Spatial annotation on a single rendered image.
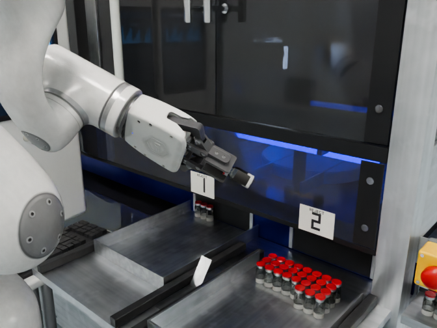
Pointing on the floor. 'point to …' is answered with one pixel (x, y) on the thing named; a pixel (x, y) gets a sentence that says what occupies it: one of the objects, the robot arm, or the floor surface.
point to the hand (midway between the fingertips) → (218, 164)
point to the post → (408, 161)
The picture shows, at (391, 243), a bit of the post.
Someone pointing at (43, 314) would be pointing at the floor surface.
